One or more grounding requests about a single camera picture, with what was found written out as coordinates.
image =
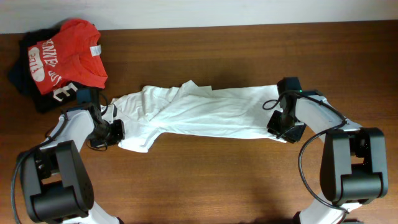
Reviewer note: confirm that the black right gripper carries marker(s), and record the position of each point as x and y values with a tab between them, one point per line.
277	123

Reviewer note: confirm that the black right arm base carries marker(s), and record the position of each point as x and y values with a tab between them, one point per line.
296	220

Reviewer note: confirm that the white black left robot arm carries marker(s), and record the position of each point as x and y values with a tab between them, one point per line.
55	184

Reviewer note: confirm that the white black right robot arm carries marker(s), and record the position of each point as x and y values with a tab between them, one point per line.
353	169

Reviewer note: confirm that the black folded t-shirt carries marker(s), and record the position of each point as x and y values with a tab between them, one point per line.
19	75

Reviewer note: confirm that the red folded t-shirt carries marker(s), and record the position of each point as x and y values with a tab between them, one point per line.
71	55

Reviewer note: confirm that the white t-shirt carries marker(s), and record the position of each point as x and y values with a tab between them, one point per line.
194	110

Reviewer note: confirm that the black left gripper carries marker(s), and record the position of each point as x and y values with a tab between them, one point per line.
117	129

